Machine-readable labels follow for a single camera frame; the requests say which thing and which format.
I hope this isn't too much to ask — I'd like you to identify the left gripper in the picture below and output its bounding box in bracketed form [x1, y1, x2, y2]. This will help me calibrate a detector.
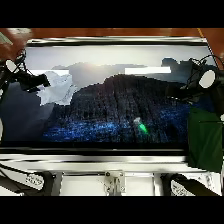
[19, 73, 52, 93]

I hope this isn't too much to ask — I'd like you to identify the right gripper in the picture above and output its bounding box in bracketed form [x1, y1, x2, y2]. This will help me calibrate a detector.
[165, 83, 194, 102]

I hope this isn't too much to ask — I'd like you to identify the dark green garment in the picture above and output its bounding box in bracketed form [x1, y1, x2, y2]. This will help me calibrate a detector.
[185, 105, 224, 174]

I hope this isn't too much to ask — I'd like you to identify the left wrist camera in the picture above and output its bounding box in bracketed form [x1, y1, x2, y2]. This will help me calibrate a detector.
[15, 49, 28, 72]

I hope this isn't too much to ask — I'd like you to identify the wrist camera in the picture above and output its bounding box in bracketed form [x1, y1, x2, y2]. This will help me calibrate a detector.
[189, 57, 202, 78]
[15, 49, 28, 72]

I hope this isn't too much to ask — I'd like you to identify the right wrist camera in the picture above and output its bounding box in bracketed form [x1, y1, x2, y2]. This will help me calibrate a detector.
[189, 57, 202, 78]

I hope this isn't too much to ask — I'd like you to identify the black cable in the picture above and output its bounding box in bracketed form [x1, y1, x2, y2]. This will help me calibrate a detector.
[186, 54, 224, 88]

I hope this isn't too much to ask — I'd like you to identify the silver frame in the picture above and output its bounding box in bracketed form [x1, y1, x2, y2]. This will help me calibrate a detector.
[0, 35, 224, 197]

